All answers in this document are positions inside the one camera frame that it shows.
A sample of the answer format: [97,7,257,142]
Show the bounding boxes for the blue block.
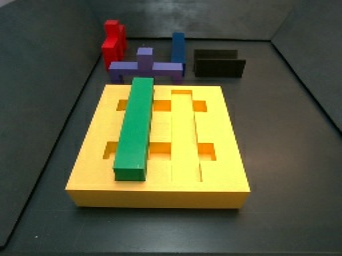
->
[171,32,186,77]

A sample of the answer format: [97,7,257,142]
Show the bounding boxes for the green long block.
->
[114,78,154,181]

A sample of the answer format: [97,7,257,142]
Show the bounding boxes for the yellow slotted board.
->
[66,85,250,209]

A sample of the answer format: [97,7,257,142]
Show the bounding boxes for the red stepped block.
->
[102,20,127,68]

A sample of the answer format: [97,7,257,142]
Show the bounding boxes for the black notched block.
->
[194,49,246,78]

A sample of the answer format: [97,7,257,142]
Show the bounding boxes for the purple cross-shaped block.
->
[109,47,183,84]

